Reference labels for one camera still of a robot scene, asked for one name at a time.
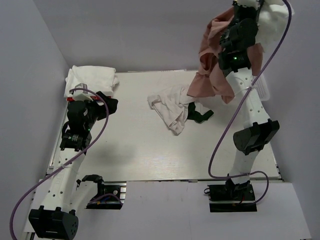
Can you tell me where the pink t-shirt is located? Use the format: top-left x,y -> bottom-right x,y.
186,6 -> 266,105

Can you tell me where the white plastic laundry basket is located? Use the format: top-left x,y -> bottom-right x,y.
252,74 -> 270,102

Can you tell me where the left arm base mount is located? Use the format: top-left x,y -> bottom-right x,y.
86,182 -> 127,210

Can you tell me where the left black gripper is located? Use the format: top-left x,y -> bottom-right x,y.
84,91 -> 119,131

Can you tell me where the folded red t-shirt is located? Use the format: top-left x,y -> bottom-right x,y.
66,94 -> 111,102

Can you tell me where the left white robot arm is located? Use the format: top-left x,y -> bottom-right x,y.
28,88 -> 119,240

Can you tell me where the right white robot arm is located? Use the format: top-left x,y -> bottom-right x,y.
218,1 -> 280,200

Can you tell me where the folded white t-shirt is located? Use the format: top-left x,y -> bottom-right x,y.
64,65 -> 120,98

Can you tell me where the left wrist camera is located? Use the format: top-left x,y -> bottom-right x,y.
71,88 -> 93,102

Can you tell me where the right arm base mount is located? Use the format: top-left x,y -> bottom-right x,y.
203,184 -> 257,213

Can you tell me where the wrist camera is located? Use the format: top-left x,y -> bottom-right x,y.
232,0 -> 265,11
71,88 -> 93,102

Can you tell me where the white green Charlie Brown t-shirt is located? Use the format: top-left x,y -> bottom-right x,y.
147,84 -> 214,136

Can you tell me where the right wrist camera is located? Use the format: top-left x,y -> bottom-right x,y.
232,0 -> 265,11

